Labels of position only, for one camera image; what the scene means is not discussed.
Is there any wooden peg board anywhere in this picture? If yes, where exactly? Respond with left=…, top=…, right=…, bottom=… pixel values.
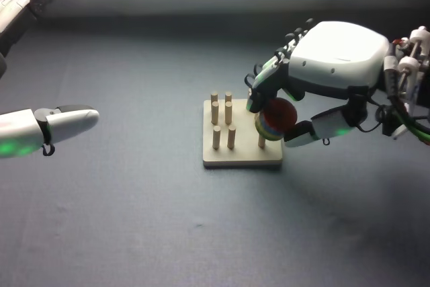
left=202, top=90, right=284, bottom=168

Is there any grey table cloth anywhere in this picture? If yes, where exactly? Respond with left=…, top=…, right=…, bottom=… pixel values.
left=0, top=14, right=430, bottom=287

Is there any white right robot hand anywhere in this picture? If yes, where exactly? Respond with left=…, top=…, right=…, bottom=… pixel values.
left=244, top=17, right=392, bottom=149

